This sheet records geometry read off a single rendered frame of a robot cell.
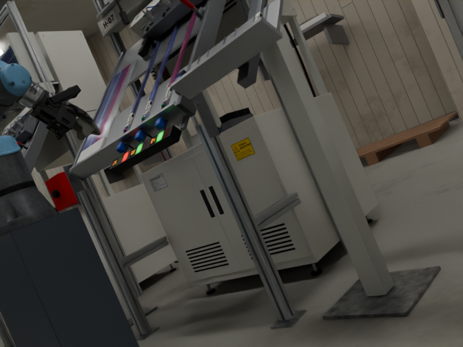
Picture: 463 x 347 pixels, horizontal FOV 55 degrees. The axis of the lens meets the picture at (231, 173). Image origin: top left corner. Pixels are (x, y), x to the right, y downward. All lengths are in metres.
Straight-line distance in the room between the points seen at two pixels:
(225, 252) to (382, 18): 3.97
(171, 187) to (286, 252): 0.58
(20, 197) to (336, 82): 4.68
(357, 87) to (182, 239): 3.80
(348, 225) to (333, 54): 4.34
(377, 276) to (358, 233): 0.13
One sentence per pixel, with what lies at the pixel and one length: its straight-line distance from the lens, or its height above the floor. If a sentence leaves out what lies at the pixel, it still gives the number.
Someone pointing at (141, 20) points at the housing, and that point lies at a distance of 2.06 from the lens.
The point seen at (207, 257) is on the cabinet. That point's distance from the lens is 1.91.
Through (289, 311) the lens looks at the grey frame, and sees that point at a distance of 1.38.
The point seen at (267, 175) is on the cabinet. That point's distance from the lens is 1.58.
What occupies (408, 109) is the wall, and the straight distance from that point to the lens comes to 5.31.
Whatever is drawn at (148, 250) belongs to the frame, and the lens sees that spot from 1.98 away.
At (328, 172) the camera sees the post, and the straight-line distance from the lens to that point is 1.21.
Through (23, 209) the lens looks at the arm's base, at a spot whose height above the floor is 0.59.
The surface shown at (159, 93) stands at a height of 0.81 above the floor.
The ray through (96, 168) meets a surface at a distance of 1.76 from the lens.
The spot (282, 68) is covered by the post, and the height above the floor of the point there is 0.67.
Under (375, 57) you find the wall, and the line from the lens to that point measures 5.34.
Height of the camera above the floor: 0.49
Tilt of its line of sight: 1 degrees down
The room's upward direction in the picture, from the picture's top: 24 degrees counter-clockwise
